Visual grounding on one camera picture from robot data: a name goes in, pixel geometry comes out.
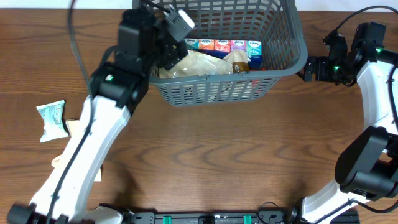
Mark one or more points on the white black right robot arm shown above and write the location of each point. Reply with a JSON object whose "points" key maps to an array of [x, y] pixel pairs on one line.
{"points": [[367, 169]]}

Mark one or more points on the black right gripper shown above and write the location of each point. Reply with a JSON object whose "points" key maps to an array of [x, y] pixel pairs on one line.
{"points": [[310, 68]]}

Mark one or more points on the mint green snack packet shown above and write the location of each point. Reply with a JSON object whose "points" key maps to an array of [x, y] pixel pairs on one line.
{"points": [[51, 114]]}

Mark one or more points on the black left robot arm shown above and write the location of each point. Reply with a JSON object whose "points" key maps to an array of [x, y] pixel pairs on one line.
{"points": [[113, 95]]}

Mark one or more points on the grey plastic basket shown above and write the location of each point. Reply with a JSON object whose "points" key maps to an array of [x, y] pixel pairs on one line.
{"points": [[268, 31]]}

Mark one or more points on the dried mushroom pouch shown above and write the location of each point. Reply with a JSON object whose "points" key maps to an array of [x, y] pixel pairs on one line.
{"points": [[239, 61]]}

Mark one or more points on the cream snack pouch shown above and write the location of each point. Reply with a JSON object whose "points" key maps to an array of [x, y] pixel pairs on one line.
{"points": [[73, 127]]}

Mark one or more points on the Kleenex tissue multipack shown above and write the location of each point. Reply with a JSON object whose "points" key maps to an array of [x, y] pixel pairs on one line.
{"points": [[220, 48]]}

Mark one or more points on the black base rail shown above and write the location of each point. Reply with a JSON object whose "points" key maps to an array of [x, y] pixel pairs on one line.
{"points": [[268, 216]]}

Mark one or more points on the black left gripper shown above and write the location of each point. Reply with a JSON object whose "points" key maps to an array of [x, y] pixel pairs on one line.
{"points": [[173, 55]]}

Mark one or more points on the tan paper bag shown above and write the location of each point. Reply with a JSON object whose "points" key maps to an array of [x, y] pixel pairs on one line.
{"points": [[197, 64]]}

